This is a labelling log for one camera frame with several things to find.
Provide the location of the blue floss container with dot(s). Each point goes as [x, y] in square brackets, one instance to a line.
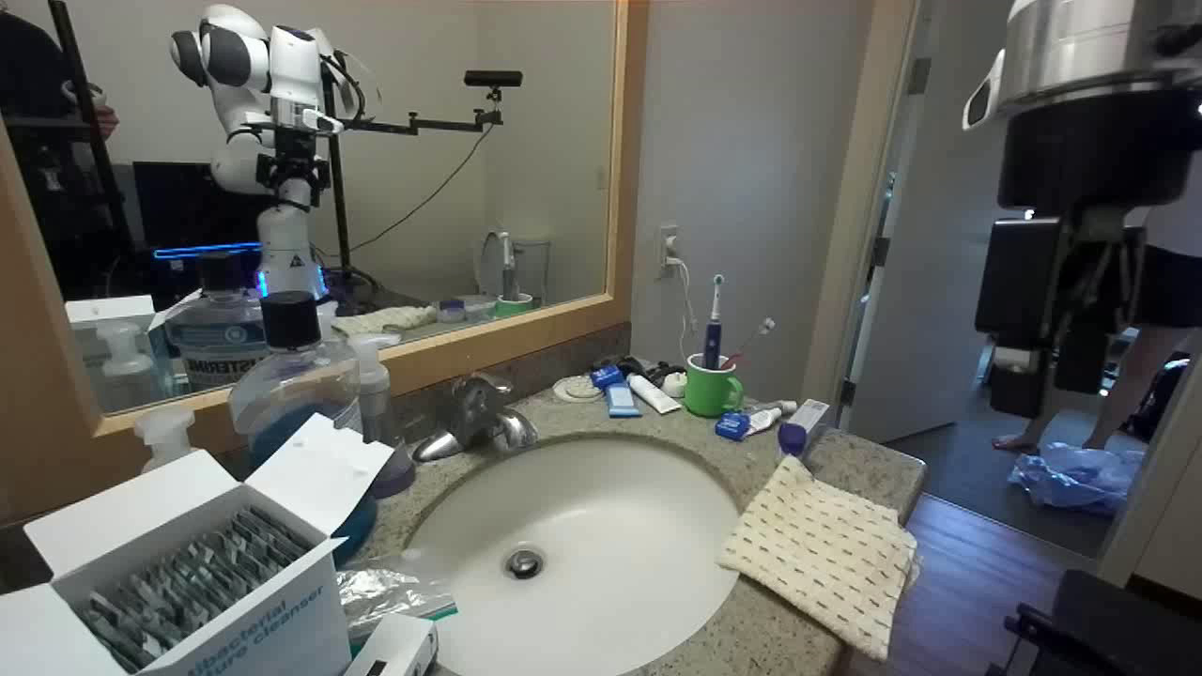
[734, 425]

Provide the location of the blue crumpled cloth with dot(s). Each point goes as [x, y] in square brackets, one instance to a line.
[1077, 479]

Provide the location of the blue capped deodorant stick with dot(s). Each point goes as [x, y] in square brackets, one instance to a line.
[801, 425]

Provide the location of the small clear soap bottle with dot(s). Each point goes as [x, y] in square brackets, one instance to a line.
[372, 381]

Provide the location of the blue mouthwash bottle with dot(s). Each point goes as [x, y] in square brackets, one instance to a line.
[302, 374]

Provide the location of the white striped towel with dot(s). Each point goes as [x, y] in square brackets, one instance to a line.
[827, 552]

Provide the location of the chrome faucet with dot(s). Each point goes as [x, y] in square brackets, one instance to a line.
[479, 413]

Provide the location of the open white box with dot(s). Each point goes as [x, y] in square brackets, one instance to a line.
[192, 572]

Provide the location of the electric toothbrush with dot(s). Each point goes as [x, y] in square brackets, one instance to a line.
[710, 339]

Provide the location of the white sink basin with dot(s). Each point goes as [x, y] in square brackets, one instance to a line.
[579, 558]

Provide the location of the small white box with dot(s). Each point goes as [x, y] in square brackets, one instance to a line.
[396, 648]

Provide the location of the white toothpaste tube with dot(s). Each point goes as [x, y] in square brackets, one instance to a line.
[653, 394]

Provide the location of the green cup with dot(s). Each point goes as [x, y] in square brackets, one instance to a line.
[710, 390]

